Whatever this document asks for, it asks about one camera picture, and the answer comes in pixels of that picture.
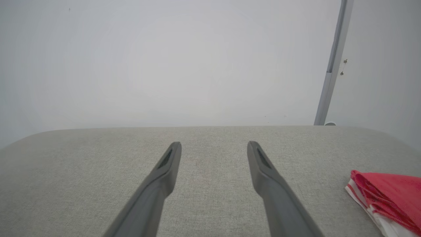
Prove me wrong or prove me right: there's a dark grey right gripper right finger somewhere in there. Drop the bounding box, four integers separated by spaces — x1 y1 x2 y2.
247 141 324 237

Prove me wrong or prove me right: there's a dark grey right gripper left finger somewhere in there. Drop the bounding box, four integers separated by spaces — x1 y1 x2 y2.
103 142 182 237

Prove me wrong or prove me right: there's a red Bulls 23 jersey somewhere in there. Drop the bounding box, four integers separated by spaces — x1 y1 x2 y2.
345 170 421 237

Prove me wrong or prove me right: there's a grey fabric sofa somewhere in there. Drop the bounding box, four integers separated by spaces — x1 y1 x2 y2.
0 126 421 237

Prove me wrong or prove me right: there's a grey metal pole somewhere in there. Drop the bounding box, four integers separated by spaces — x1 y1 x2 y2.
313 0 355 126

